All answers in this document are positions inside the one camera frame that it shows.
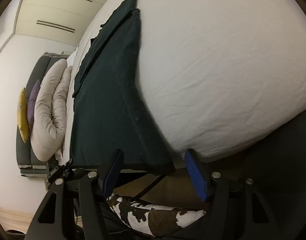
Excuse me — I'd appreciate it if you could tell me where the purple cushion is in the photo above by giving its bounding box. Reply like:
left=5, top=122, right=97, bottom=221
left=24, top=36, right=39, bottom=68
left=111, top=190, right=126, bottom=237
left=27, top=79, right=41, bottom=128

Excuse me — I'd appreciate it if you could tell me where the yellow cushion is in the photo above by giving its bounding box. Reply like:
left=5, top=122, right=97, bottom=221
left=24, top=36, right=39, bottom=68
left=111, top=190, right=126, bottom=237
left=17, top=88, right=29, bottom=143

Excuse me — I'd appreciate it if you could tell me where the cow print trouser leg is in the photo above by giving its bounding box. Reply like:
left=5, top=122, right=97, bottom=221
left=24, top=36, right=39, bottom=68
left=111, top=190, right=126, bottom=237
left=107, top=193, right=206, bottom=237

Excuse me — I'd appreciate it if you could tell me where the cream wardrobe with handles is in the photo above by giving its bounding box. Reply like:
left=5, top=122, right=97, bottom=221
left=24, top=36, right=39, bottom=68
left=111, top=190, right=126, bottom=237
left=15, top=0, right=107, bottom=46

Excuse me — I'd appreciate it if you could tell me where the beige rolled duvet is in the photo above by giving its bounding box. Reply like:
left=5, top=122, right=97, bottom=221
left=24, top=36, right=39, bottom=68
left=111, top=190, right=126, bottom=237
left=30, top=59, right=72, bottom=161

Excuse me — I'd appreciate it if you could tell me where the dark green fleece garment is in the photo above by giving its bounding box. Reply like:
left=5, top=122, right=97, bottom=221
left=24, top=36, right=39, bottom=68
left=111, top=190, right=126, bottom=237
left=70, top=0, right=175, bottom=175

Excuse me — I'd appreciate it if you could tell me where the grey padded headboard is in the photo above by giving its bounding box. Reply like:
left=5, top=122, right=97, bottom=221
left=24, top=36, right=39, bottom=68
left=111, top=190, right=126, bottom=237
left=16, top=53, right=68, bottom=178

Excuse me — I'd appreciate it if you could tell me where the white bed sheet mattress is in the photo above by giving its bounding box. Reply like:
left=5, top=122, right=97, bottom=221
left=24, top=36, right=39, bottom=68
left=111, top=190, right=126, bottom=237
left=68, top=0, right=306, bottom=168

